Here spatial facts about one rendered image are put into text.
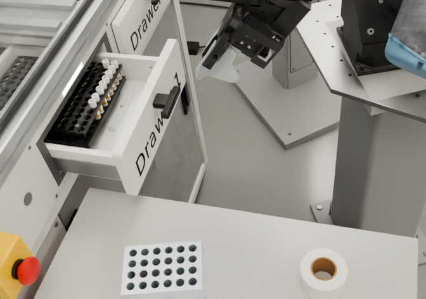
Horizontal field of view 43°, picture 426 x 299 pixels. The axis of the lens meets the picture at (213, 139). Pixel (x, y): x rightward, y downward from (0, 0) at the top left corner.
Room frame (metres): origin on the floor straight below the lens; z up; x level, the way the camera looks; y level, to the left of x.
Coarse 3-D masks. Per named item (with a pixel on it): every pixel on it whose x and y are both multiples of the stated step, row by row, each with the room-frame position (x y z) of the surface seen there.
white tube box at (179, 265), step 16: (128, 256) 0.45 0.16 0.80; (144, 256) 0.45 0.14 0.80; (160, 256) 0.44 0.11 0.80; (176, 256) 0.44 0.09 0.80; (192, 256) 0.43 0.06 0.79; (128, 272) 0.42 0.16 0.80; (144, 272) 0.42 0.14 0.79; (160, 272) 0.41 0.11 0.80; (176, 272) 0.41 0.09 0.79; (192, 272) 0.41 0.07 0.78; (128, 288) 0.40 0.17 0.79; (144, 288) 0.40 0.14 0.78; (160, 288) 0.39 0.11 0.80; (176, 288) 0.38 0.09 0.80; (192, 288) 0.38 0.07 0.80
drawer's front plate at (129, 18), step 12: (132, 0) 0.96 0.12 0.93; (144, 0) 1.01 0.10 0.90; (120, 12) 0.93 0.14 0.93; (132, 12) 0.95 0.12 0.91; (144, 12) 0.99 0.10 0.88; (156, 12) 1.05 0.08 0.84; (120, 24) 0.89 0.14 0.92; (132, 24) 0.94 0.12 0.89; (120, 36) 0.89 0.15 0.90; (132, 36) 0.92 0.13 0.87; (144, 36) 0.97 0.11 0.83; (120, 48) 0.89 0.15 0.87; (132, 48) 0.91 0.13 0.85
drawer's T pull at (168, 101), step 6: (174, 90) 0.69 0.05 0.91; (180, 90) 0.70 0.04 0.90; (156, 96) 0.68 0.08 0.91; (162, 96) 0.68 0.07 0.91; (168, 96) 0.68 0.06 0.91; (174, 96) 0.68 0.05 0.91; (156, 102) 0.67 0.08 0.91; (162, 102) 0.67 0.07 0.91; (168, 102) 0.66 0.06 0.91; (174, 102) 0.67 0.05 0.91; (162, 108) 0.66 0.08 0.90; (168, 108) 0.65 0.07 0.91; (162, 114) 0.64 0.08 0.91; (168, 114) 0.64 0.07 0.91
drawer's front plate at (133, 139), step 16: (176, 48) 0.80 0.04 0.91; (160, 64) 0.75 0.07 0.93; (176, 64) 0.79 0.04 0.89; (160, 80) 0.72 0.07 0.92; (176, 80) 0.78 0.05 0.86; (144, 96) 0.67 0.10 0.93; (144, 112) 0.64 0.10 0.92; (160, 112) 0.69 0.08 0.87; (128, 128) 0.60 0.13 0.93; (144, 128) 0.63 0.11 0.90; (160, 128) 0.68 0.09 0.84; (128, 144) 0.57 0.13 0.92; (144, 144) 0.61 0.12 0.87; (128, 160) 0.56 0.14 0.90; (128, 176) 0.55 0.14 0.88; (144, 176) 0.58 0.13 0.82; (128, 192) 0.55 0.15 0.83
